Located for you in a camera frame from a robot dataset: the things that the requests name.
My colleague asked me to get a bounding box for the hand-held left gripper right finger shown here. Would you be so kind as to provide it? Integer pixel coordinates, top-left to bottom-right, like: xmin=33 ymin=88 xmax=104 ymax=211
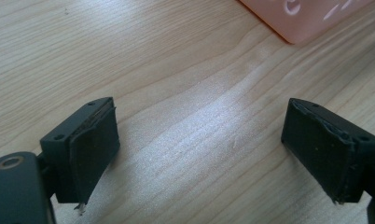
xmin=280 ymin=97 xmax=375 ymax=205

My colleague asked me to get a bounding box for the pink plastic basket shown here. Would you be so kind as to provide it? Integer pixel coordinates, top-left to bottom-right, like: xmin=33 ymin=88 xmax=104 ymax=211
xmin=237 ymin=0 xmax=375 ymax=45

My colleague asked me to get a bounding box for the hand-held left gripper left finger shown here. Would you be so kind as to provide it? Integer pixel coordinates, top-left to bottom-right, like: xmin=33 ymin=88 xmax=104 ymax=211
xmin=39 ymin=96 xmax=121 ymax=217

